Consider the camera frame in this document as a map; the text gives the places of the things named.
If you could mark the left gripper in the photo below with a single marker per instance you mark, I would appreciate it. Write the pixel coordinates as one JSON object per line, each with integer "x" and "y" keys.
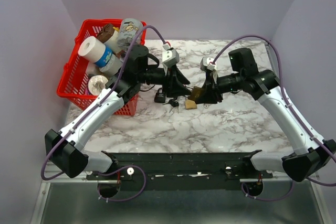
{"x": 172, "y": 74}

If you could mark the white blue labelled bottle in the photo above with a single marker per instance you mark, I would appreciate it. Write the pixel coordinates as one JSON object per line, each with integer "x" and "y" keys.
{"x": 109, "y": 64}

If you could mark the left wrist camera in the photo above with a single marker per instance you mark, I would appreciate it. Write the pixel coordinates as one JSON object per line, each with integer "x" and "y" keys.
{"x": 169, "y": 58}

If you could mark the brown chocolate wrapped item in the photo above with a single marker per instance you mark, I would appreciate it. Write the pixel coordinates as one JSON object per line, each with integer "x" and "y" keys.
{"x": 106, "y": 33}

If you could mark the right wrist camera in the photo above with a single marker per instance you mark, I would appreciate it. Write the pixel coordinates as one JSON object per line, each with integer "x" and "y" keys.
{"x": 206, "y": 64}

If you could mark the metal table frame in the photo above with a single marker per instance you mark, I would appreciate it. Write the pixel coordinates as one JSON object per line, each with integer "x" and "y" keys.
{"x": 275, "y": 200}

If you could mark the black mounting rail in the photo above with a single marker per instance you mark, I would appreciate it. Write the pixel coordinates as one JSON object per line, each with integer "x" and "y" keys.
{"x": 180, "y": 171}

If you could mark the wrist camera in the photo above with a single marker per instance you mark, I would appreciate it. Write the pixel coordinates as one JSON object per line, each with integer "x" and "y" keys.
{"x": 206, "y": 64}
{"x": 169, "y": 58}

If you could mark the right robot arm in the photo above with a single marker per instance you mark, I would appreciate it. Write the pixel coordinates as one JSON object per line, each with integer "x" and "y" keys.
{"x": 311, "y": 151}

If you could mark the brass padlock with keys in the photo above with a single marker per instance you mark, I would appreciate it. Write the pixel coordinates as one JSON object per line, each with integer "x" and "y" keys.
{"x": 190, "y": 104}

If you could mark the white toilet paper roll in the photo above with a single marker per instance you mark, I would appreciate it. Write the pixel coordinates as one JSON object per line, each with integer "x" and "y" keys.
{"x": 91, "y": 49}

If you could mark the red plastic basket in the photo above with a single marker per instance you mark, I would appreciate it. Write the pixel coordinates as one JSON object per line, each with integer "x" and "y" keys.
{"x": 78, "y": 70}

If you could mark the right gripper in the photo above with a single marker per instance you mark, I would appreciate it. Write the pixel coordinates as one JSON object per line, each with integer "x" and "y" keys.
{"x": 210, "y": 94}

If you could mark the silver foil wrapped roll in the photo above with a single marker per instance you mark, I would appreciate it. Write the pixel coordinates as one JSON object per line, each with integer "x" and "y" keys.
{"x": 96, "y": 84}

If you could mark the black padlock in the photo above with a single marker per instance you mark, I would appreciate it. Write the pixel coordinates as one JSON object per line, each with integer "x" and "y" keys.
{"x": 160, "y": 97}

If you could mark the black key bunch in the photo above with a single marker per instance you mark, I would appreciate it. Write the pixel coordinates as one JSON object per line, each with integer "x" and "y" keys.
{"x": 173, "y": 103}

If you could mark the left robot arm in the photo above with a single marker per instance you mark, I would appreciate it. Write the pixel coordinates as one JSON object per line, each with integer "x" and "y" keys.
{"x": 64, "y": 148}

